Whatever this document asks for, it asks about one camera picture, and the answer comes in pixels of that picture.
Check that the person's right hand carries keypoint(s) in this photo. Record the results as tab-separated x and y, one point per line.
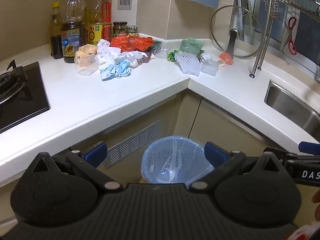
317	197

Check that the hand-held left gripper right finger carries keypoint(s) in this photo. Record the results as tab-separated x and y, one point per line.
215	153

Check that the beige kitchen cabinet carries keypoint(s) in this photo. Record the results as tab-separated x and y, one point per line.
225	125

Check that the white foam fruit net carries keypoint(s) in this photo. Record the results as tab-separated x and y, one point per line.
187	63

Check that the black burner grate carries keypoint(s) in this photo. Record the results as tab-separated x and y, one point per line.
10	80

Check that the small glass jar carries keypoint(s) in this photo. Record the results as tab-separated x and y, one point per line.
132	31

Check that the glass pot lid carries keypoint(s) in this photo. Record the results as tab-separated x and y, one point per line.
220	30

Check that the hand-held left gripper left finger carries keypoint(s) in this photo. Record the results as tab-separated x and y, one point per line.
95	152

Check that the red plastic cap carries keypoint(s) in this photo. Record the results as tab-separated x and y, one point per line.
226	58

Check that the clear plastic cup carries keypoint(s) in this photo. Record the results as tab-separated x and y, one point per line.
86	68

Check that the black glass gas stove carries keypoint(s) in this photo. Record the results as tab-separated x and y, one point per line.
25	110

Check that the blue face mask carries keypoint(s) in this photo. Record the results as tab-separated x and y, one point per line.
120	70

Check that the beige food wrapper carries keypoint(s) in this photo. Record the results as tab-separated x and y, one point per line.
86	50

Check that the large dark sauce bottle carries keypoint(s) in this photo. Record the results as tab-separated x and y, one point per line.
72	40

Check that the stainless steel sink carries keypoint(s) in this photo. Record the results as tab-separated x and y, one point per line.
295	110

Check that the garlic clove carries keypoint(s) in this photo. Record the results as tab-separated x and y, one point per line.
221	63

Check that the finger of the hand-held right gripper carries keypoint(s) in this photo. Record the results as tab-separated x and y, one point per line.
295	156
310	147

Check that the small dark yellow-capped bottle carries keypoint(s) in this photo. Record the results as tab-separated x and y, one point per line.
56	45

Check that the green pickle jar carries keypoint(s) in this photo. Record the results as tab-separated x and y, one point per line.
120	31

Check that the white green medicine box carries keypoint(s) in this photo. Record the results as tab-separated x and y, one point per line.
210	68

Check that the orange plastic bag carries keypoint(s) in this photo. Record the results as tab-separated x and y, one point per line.
130	43

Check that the red white printed clothing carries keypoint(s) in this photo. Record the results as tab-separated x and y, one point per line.
307	231

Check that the small crumpled white paper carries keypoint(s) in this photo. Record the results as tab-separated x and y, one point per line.
206	57

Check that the green plastic bag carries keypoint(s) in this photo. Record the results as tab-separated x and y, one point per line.
191	45

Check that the steel dish rack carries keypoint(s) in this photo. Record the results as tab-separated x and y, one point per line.
260	55

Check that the silver cabinet vent grille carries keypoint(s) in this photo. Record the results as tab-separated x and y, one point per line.
135	140

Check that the mesh wastebasket with blue liner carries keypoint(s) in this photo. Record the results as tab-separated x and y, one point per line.
162	155

